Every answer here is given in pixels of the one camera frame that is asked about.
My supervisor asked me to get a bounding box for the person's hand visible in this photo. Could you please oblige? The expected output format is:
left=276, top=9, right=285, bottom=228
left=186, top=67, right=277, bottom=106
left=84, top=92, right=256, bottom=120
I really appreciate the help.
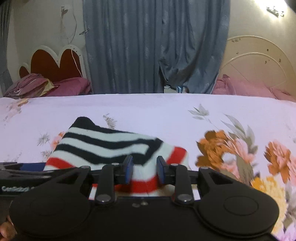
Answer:
left=0, top=216, right=17, bottom=241

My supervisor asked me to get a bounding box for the magenta pillow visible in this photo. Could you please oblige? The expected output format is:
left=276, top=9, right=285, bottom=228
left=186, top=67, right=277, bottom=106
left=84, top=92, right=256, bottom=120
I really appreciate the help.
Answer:
left=45, top=77, right=92, bottom=97

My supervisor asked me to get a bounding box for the cream arched headboard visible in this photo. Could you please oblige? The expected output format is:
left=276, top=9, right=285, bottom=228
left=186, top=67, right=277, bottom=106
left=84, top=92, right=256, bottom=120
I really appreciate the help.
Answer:
left=219, top=35, right=295, bottom=96

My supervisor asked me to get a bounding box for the pink pillow right bed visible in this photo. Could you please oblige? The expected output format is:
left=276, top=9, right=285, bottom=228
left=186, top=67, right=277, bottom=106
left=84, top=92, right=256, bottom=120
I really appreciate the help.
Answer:
left=212, top=74, right=295, bottom=102

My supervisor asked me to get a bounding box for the pink floral bed sheet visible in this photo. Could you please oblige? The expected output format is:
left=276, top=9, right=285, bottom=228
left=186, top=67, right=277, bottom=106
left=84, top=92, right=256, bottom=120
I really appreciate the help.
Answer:
left=1, top=94, right=295, bottom=240

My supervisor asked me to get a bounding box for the bright wall lamp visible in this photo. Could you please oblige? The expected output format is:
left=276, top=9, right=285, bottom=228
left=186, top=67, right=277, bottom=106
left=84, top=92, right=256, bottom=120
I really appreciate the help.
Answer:
left=252, top=0, right=295, bottom=21

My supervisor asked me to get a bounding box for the striped knit children sweater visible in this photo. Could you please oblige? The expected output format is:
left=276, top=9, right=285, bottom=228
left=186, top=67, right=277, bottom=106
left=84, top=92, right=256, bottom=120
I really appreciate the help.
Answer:
left=44, top=117, right=189, bottom=197

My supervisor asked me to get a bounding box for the white hanging cable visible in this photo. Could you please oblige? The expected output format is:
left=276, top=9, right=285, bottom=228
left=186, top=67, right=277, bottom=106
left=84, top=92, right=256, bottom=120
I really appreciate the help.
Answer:
left=59, top=5, right=84, bottom=78

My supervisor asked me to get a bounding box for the blue grey curtain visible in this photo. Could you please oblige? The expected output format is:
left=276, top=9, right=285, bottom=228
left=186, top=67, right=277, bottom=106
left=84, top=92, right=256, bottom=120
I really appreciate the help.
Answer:
left=83, top=1, right=230, bottom=94

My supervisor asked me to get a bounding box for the red heart-shaped headboard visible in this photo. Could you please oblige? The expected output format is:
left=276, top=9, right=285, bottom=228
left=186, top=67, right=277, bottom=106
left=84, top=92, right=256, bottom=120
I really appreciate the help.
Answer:
left=18, top=45, right=86, bottom=83

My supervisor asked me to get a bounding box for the folded purple blanket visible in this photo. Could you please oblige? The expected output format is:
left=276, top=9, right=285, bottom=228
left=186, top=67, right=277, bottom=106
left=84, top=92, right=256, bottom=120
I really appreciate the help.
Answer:
left=4, top=73, right=55, bottom=99

